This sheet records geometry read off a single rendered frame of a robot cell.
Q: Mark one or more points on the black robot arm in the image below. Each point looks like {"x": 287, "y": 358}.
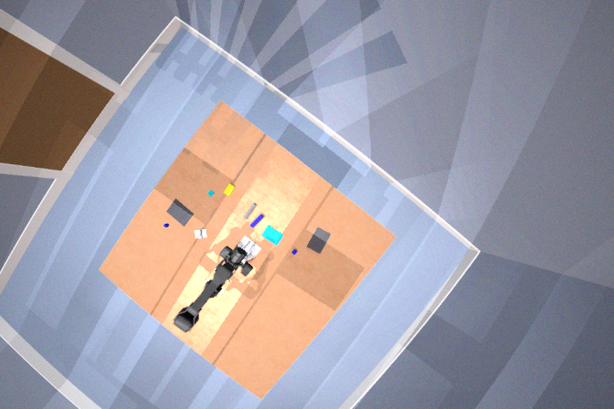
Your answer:
{"x": 188, "y": 316}

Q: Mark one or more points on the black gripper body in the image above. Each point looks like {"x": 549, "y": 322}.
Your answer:
{"x": 226, "y": 252}

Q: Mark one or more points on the blue flat bar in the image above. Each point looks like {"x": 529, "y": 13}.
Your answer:
{"x": 256, "y": 220}

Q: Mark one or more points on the cyan flat rectangular plate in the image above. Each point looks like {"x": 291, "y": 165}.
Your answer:
{"x": 272, "y": 235}

